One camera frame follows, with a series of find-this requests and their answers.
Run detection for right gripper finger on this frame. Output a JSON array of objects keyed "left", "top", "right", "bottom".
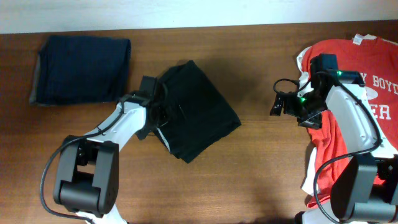
[
  {"left": 297, "top": 111, "right": 322, "bottom": 129},
  {"left": 270, "top": 94, "right": 284, "bottom": 116}
]

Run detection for black shorts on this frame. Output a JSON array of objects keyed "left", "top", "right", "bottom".
[{"left": 155, "top": 60, "right": 241, "bottom": 164}]

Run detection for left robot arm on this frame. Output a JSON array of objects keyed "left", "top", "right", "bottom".
[{"left": 53, "top": 77, "right": 169, "bottom": 223}]

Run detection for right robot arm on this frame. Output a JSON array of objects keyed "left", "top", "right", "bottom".
[{"left": 270, "top": 54, "right": 397, "bottom": 223}]

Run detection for red soccer t-shirt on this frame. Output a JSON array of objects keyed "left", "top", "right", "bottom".
[{"left": 297, "top": 35, "right": 397, "bottom": 208}]

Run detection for folded navy blue garment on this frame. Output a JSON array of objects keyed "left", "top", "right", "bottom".
[{"left": 29, "top": 35, "right": 131, "bottom": 106}]

